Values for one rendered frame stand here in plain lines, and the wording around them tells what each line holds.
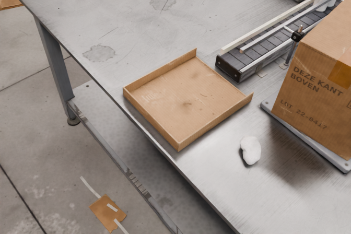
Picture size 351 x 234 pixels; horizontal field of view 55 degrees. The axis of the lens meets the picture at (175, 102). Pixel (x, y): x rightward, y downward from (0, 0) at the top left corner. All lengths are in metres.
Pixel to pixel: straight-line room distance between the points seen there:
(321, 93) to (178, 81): 0.43
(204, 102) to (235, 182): 0.27
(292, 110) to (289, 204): 0.25
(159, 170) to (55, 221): 0.56
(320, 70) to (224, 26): 0.56
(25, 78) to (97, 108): 0.74
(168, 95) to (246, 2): 0.62
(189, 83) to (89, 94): 0.92
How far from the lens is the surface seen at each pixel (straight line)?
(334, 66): 0.85
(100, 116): 1.79
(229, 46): 1.11
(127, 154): 1.64
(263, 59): 1.16
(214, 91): 1.07
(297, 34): 1.14
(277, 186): 0.93
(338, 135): 0.97
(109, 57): 1.18
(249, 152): 0.92
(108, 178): 1.84
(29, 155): 2.02
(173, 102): 1.02
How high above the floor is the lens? 1.61
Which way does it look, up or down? 49 degrees down
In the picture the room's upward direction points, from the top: 4 degrees clockwise
